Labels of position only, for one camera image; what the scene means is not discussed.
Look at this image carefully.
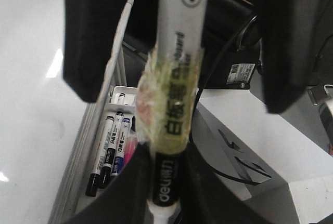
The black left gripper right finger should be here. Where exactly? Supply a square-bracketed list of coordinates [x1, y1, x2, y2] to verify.
[180, 143, 263, 223]

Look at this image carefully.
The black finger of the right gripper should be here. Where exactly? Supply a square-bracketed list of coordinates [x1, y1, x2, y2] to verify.
[253, 0, 332, 113]
[63, 0, 158, 103]

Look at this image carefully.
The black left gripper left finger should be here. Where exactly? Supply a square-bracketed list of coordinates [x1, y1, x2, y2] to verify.
[66, 143, 151, 224]

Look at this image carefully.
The black whiteboard marker with tape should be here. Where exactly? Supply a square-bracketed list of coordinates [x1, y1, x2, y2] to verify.
[135, 0, 207, 223]

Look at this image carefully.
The black capped marker in tray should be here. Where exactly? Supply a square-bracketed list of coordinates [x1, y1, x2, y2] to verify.
[85, 115, 114, 197]

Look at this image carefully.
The pink marker in tray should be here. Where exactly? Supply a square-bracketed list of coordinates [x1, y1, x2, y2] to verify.
[123, 136, 137, 166]

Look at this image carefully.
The blue marker in tray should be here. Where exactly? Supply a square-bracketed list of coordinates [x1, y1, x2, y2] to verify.
[111, 117, 131, 179]

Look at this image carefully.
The black device with label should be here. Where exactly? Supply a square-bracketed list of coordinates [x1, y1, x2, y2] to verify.
[122, 0, 263, 89]

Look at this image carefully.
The white box with black logo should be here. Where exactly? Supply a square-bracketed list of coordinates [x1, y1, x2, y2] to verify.
[193, 89, 332, 223]

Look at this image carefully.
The white marker tray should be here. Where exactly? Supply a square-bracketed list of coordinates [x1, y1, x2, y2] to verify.
[70, 86, 144, 223]

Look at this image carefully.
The black cable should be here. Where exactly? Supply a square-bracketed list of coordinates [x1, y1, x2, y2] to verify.
[188, 13, 261, 186]

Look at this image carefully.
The white whiteboard with aluminium frame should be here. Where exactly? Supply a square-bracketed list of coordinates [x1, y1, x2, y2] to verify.
[0, 0, 135, 224]

